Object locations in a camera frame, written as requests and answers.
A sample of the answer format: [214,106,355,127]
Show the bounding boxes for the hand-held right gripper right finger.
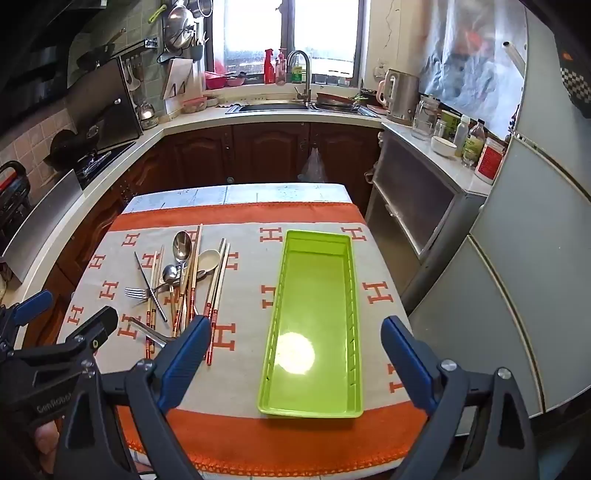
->
[380,316,541,480]

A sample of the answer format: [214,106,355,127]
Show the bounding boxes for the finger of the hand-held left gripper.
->
[60,306,120,356]
[0,291,54,344]

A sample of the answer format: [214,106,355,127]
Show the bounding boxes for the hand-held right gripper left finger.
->
[55,315,212,480]

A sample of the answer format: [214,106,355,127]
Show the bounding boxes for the silver metal spoon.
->
[128,316,178,348]

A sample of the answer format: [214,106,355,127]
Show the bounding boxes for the metal fork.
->
[124,272,208,301]

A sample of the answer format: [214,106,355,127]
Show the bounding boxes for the metal spoon wooden patterned handle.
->
[161,265,182,335]

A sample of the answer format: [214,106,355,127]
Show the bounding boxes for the white ceramic spoon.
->
[188,249,223,280]

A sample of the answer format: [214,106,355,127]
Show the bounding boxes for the green plastic tray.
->
[257,229,365,419]

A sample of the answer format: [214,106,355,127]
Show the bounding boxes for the large metal spoon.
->
[172,230,194,296]

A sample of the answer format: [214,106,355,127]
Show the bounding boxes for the person's left hand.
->
[33,415,63,467]

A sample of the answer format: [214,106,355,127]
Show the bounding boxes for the stainless steel panel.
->
[0,168,86,283]

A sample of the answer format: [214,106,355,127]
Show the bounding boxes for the orange patterned tablecloth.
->
[55,200,428,476]

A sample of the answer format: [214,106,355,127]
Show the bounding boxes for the black pressure cooker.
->
[0,161,31,243]

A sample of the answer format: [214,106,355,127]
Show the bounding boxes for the grey refrigerator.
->
[405,0,591,418]

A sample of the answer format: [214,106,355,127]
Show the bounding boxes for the gas stove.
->
[74,140,138,189]

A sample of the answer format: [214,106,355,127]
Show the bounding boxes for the black wok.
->
[48,128,101,171]

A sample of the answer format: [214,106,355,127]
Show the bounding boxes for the grey metal side cabinet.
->
[364,121,492,303]

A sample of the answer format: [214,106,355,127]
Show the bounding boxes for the dark stove splash guard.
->
[67,56,144,154]

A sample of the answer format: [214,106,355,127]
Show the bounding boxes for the small steel kettle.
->
[138,102,160,130]

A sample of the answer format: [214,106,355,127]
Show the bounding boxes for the clear plastic bag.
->
[298,148,329,184]

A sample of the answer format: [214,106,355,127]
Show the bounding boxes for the white container red label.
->
[475,137,509,185]

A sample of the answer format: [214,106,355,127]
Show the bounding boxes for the white bowl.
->
[431,136,458,158]

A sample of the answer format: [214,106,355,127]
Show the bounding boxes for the glass bottle green label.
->
[462,119,486,168]

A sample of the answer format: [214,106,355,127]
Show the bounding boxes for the white plastic bottle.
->
[454,115,471,158]

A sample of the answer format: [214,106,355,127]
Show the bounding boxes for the glass jar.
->
[412,96,439,141]

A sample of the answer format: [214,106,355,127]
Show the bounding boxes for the black range hood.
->
[0,0,139,121]

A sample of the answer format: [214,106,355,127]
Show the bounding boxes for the cutting board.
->
[161,58,195,100]

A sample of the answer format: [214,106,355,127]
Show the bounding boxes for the steel sink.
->
[225,102,383,120]

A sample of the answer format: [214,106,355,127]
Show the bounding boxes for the steel electric kettle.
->
[376,69,420,126]

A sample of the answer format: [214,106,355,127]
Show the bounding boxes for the red pan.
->
[316,92,361,112]

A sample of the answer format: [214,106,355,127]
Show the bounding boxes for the steel faucet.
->
[287,50,313,103]

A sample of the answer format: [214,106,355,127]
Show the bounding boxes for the clear plastic sheet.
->
[424,0,528,139]

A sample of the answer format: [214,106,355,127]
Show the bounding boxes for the hanging steel wok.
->
[163,4,195,52]

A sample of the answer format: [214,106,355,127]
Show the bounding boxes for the checkered box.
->
[553,44,591,108]

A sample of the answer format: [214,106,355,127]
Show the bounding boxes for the white paper roll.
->
[502,41,527,70]

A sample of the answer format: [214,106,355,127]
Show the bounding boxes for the kitchen window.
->
[210,0,370,85]

